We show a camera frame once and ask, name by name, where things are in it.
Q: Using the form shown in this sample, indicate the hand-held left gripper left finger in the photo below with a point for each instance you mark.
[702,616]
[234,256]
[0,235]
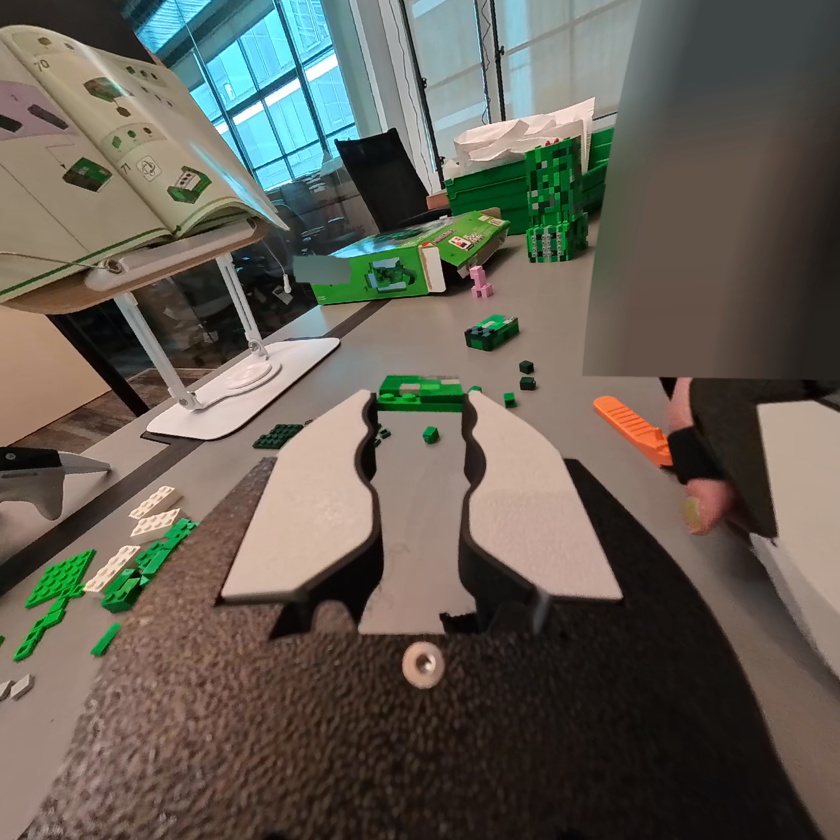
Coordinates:
[308,512]

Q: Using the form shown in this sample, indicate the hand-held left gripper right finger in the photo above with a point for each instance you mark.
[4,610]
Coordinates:
[531,512]

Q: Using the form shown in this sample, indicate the orange brick separator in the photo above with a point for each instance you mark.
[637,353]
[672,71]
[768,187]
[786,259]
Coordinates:
[623,417]

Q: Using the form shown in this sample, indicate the green lego assembly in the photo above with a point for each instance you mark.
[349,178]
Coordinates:
[420,392]

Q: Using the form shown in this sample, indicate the dark green lego plate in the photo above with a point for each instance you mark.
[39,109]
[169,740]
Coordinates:
[279,437]

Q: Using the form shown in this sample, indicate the white lego plate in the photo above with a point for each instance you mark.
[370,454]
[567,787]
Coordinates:
[154,502]
[156,525]
[113,568]

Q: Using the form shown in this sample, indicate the small dark green lego build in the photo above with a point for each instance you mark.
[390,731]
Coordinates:
[491,333]

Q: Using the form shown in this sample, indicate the pink lego pig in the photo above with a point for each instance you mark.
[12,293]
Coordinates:
[480,281]

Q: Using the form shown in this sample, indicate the pile of green lego pieces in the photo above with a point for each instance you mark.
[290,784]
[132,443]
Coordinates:
[62,577]

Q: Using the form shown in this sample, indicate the green lego box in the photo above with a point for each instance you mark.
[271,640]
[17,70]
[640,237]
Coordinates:
[387,262]

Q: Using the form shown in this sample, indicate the green lego creeper figure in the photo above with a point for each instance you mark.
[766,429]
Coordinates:
[554,197]

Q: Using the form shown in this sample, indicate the lego instruction booklet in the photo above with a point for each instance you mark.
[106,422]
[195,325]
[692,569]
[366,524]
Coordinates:
[98,131]

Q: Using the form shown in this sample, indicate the person's right hand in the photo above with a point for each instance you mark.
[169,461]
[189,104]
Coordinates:
[709,508]

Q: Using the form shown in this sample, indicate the white book stand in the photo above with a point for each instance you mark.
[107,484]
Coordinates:
[243,377]

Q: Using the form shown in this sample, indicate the grey and black device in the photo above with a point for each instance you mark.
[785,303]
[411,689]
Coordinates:
[33,476]

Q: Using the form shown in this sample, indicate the stack of green trays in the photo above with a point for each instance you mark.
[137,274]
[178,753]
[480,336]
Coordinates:
[485,190]

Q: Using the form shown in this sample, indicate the black office chair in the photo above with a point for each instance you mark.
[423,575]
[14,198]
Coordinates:
[384,177]

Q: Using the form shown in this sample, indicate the white crumpled paper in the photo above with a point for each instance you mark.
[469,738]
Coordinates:
[512,134]

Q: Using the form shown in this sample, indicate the large glass window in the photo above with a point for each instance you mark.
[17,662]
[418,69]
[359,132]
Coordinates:
[289,79]

